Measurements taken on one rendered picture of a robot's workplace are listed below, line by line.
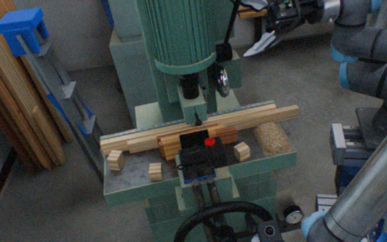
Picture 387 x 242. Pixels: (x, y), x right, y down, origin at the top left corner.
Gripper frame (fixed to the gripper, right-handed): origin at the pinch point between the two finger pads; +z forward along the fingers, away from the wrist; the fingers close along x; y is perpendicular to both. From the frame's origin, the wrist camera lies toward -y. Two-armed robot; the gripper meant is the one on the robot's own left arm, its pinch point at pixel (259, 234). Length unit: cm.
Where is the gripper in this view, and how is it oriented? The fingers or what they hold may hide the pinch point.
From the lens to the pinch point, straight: 95.7
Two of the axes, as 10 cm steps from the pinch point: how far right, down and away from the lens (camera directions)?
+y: 2.0, 9.7, 1.4
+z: -0.9, -1.2, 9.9
